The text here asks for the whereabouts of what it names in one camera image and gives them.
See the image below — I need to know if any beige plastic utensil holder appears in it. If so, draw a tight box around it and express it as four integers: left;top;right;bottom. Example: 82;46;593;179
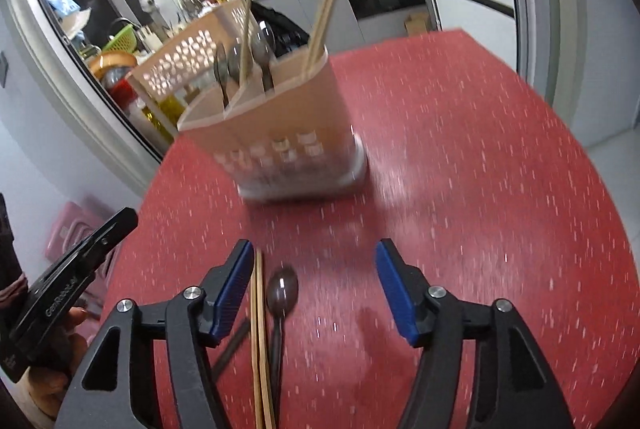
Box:
177;46;368;202

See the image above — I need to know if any beige flower cutout basket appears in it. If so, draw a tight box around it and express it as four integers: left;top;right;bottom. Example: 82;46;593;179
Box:
125;0;261;110

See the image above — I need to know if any dark translucent plastic spoon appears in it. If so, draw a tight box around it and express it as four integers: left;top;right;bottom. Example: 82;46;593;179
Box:
265;264;300;417
227;45;244;86
250;22;277;92
212;318;251;382
213;44;231;107

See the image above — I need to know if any black bag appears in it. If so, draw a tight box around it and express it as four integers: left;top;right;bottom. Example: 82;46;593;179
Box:
250;2;308;57

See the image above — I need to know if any person's left hand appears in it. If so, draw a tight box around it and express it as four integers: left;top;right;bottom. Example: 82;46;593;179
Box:
27;304;93;417

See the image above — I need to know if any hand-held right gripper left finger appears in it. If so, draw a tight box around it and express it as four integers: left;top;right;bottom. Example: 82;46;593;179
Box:
52;239;255;429

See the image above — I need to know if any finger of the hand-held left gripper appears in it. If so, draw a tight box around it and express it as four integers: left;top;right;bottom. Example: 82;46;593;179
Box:
65;208;138;275

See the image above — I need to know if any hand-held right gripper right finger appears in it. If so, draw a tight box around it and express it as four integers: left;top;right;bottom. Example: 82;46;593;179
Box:
376;239;576;429

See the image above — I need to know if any grey door frame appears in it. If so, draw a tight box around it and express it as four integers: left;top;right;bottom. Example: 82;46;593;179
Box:
10;0;561;160

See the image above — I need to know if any orange plastic basin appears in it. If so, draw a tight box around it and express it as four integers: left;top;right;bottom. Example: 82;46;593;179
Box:
90;52;138;80

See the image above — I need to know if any green plastic basin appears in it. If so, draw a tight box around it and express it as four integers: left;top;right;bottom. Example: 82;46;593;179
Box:
102;24;143;56

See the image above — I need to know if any cardboard box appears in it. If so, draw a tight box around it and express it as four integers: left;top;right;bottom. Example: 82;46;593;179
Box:
404;12;433;35

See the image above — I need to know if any yellow oil bottle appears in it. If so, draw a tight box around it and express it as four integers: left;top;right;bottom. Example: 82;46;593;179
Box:
140;93;187;145

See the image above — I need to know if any pink plastic stool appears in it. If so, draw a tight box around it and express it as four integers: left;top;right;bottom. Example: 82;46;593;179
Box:
45;202;123;310

